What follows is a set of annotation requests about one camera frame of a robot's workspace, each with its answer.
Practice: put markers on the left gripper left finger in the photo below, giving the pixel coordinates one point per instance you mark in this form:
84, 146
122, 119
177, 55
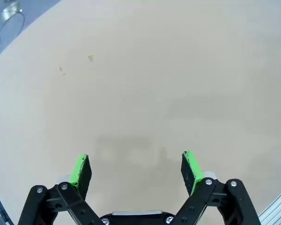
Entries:
82, 173

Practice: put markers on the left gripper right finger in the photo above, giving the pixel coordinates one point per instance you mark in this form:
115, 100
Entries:
189, 171

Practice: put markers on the aluminium profile mounting base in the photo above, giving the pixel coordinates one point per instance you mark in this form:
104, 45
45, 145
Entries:
277, 206

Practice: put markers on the shiny metal floor plate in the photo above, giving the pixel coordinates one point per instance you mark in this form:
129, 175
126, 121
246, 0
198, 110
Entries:
10, 11

